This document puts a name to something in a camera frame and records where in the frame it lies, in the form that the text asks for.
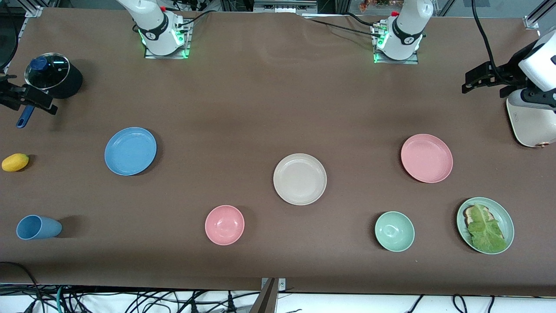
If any yellow toy lemon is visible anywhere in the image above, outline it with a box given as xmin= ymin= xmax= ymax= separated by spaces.
xmin=1 ymin=153 xmax=30 ymax=172

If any dark pot with blue handle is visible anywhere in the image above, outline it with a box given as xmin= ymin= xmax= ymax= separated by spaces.
xmin=16 ymin=61 xmax=83 ymax=129

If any green bowl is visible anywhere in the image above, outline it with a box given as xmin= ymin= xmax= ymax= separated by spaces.
xmin=375 ymin=211 xmax=415 ymax=252

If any dark slanted pole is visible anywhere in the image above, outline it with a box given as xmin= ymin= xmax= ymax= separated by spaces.
xmin=249 ymin=278 xmax=279 ymax=313

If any green plate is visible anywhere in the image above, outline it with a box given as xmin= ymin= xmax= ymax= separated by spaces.
xmin=457 ymin=197 xmax=515 ymax=255

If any aluminium frame beam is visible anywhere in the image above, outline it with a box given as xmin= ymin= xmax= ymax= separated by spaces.
xmin=253 ymin=0 xmax=318 ymax=13

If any pink plate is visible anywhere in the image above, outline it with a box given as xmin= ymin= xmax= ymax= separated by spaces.
xmin=400 ymin=134 xmax=453 ymax=183

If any brown table cover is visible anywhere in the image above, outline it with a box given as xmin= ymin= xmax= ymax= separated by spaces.
xmin=0 ymin=7 xmax=556 ymax=296

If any pink bowl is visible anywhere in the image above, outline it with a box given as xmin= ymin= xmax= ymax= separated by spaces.
xmin=205 ymin=205 xmax=245 ymax=246

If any glass lid with blue knob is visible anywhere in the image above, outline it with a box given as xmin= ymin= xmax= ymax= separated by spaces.
xmin=24 ymin=53 xmax=71 ymax=90

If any blue plate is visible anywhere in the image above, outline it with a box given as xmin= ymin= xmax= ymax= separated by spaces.
xmin=104 ymin=127 xmax=157 ymax=176

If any beige plate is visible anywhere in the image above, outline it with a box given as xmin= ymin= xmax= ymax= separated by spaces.
xmin=273 ymin=153 xmax=327 ymax=206

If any green lettuce leaf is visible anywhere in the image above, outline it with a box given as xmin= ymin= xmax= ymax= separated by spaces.
xmin=467 ymin=203 xmax=508 ymax=253

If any black round object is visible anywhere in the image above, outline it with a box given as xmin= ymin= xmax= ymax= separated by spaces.
xmin=0 ymin=13 xmax=19 ymax=72

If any blue cup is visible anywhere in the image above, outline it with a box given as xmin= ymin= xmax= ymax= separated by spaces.
xmin=16 ymin=215 xmax=63 ymax=240

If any beige toaster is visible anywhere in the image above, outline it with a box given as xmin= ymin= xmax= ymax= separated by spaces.
xmin=506 ymin=89 xmax=556 ymax=148

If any toast slice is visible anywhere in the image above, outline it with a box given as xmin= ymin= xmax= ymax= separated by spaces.
xmin=463 ymin=205 xmax=493 ymax=227

